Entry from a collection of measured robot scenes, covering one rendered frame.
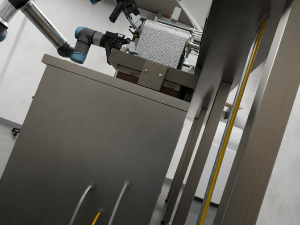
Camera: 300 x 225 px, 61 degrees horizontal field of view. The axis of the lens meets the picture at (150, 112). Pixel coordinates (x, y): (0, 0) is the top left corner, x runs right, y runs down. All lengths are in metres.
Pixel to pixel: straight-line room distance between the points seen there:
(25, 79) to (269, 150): 5.18
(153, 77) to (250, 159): 0.67
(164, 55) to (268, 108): 0.89
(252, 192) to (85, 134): 0.73
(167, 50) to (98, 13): 4.22
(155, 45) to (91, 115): 0.53
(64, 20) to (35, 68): 1.11
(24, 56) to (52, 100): 4.49
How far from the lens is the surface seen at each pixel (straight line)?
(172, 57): 1.34
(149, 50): 1.36
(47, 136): 1.13
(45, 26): 1.45
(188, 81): 1.10
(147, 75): 1.09
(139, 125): 1.02
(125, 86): 1.05
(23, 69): 5.54
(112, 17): 1.49
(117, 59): 1.16
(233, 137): 4.42
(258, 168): 0.52
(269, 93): 0.54
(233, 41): 0.99
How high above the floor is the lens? 0.73
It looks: 5 degrees up
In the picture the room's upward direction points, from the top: 20 degrees clockwise
